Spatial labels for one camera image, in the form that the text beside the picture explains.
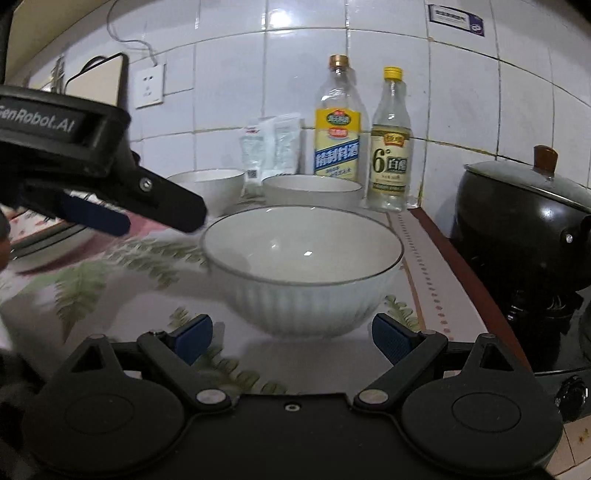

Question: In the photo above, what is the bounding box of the floral tablecloth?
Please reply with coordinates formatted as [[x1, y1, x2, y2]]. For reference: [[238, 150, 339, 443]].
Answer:
[[0, 175, 467, 398]]

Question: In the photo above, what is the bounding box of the steel ladle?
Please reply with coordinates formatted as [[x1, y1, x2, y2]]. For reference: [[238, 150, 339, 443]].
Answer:
[[48, 55, 66, 90]]

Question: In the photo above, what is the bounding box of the black wall cable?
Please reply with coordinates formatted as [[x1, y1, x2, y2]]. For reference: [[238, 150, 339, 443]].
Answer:
[[106, 0, 155, 68]]

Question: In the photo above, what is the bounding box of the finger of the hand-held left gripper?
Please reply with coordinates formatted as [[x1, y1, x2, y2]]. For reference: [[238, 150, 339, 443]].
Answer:
[[60, 194, 132, 236], [115, 152, 208, 233]]

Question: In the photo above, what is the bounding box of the yellow-label cooking wine bottle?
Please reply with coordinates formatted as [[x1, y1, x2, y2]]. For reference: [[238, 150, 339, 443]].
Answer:
[[314, 54, 368, 183]]

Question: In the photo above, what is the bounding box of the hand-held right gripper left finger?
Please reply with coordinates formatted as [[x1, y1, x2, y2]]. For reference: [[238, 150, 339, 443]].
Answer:
[[50, 315, 233, 415]]

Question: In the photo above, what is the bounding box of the white wall socket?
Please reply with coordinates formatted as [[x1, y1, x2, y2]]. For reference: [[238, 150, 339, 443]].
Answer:
[[134, 64, 166, 109]]

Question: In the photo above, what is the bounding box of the white ribbed bowl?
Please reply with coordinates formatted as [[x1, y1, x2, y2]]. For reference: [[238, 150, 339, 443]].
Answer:
[[201, 205, 406, 337], [262, 174, 365, 210], [166, 168, 245, 217]]

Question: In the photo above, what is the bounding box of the blue wall sticker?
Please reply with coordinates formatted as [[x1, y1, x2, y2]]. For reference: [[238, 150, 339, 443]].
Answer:
[[427, 4, 486, 37]]

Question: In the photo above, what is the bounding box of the clear vinegar bottle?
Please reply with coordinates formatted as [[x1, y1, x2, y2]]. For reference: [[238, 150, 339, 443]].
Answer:
[[367, 67, 415, 212]]

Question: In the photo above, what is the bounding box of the black lidded pot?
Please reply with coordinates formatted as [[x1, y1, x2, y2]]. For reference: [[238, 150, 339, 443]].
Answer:
[[450, 145, 591, 296]]

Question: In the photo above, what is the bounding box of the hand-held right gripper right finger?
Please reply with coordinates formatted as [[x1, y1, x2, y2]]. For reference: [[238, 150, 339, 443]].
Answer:
[[353, 313, 532, 414]]

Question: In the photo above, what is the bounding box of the white cutting board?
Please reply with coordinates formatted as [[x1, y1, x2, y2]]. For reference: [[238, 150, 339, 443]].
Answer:
[[65, 52, 130, 109]]

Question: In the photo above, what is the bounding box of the black gas stove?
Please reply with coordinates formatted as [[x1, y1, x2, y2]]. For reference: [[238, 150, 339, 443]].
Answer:
[[443, 258, 591, 423]]

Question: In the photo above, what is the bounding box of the large white plate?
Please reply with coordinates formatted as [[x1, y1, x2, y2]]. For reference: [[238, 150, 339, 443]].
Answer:
[[9, 226, 100, 273]]

